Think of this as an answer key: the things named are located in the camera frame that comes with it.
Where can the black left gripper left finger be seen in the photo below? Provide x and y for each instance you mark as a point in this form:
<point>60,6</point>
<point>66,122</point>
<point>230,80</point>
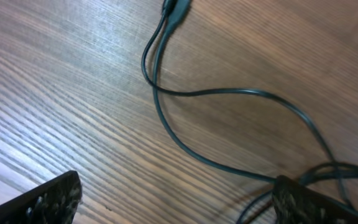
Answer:
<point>55,201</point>

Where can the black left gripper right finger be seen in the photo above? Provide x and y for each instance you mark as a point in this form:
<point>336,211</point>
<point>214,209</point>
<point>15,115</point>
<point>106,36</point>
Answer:
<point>297,204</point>

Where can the black USB cable silver plug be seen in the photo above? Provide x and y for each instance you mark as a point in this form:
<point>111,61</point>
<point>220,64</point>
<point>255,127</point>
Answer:
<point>326,179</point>

